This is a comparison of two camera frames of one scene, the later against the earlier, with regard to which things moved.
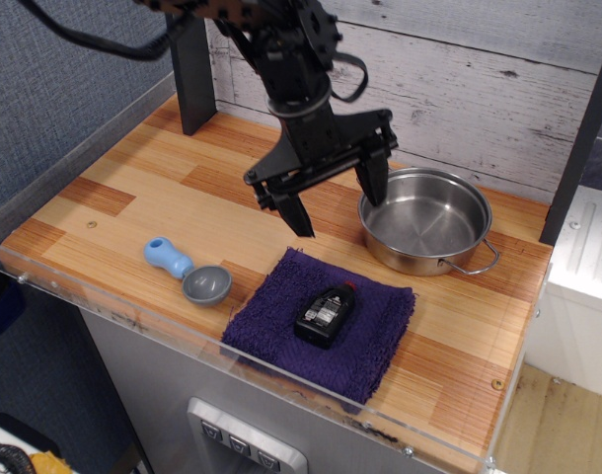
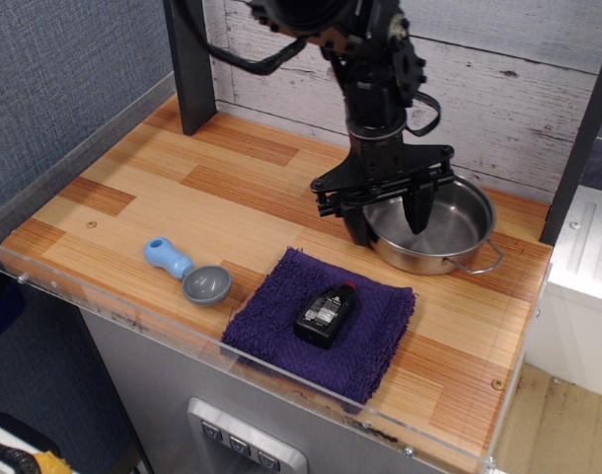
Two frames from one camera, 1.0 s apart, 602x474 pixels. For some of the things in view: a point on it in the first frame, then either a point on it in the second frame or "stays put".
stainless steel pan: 429,215 stays put
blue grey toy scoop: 205,284 stays put
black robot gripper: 315,143 → 380,166
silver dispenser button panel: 223,442 stays put
